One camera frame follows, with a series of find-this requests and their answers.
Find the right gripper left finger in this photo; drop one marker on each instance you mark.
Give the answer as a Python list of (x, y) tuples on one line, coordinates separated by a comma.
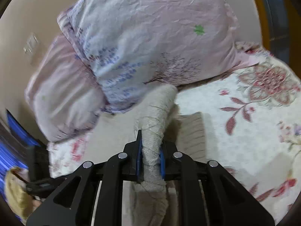
[(92, 195)]

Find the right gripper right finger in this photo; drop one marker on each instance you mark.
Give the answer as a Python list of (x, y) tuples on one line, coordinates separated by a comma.
[(208, 194)]

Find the beige cable knit sweater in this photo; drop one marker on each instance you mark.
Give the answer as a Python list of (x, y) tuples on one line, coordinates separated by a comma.
[(151, 200)]

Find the floral white bedspread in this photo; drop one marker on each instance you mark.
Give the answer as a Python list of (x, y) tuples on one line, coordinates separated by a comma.
[(248, 120)]

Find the pink lavender floral pillow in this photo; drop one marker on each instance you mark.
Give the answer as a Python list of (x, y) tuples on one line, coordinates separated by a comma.
[(111, 52)]

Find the white wall switch plate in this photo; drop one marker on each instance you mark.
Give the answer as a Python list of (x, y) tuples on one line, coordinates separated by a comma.
[(31, 46)]

